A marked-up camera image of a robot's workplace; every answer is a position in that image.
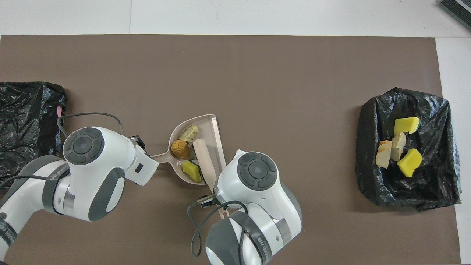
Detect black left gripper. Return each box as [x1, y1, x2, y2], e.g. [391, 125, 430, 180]
[130, 135, 147, 154]

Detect brown table mat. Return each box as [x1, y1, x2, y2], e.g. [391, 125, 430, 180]
[0, 34, 462, 265]

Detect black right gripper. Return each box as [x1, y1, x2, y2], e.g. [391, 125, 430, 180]
[197, 195, 218, 209]

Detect open black bag-lined bin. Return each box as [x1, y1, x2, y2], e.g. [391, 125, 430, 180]
[355, 87, 462, 212]

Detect beige hand brush black bristles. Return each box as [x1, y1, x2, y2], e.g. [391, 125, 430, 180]
[193, 138, 229, 220]

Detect dark grey ribbed device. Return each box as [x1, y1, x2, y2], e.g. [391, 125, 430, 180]
[439, 0, 471, 21]

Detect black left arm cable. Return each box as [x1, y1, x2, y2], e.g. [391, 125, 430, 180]
[0, 112, 124, 189]

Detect black bag bin pink spot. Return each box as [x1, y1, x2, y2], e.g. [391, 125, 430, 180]
[0, 81, 68, 181]

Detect pale food lump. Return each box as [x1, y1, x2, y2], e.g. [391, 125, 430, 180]
[179, 124, 199, 144]

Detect beige plastic dustpan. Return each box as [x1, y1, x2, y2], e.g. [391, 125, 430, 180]
[151, 114, 227, 186]

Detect brown peanut-shaped bread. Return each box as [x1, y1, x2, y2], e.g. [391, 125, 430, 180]
[171, 139, 190, 160]

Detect small curved yellow sponge piece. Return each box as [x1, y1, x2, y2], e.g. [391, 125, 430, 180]
[182, 160, 202, 183]

